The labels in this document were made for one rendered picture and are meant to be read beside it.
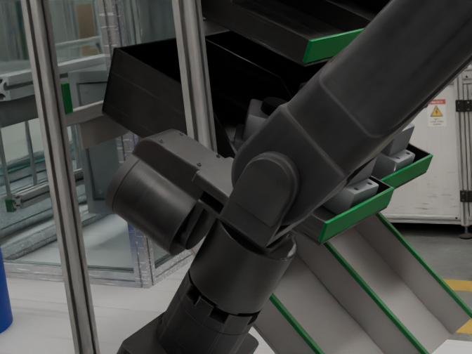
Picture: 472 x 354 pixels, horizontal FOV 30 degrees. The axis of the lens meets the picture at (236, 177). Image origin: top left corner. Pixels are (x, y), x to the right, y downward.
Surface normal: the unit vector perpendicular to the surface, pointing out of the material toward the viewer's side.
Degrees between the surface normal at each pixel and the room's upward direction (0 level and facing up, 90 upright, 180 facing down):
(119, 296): 0
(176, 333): 80
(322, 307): 45
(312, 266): 90
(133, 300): 0
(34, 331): 0
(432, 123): 90
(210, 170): 35
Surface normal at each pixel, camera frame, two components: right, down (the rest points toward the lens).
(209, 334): -0.04, 0.47
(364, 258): 0.49, -0.65
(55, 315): -0.11, -0.97
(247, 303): 0.27, 0.58
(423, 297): -0.59, 0.23
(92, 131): 0.89, 0.00
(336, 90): -0.29, 0.01
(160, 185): -0.03, -0.37
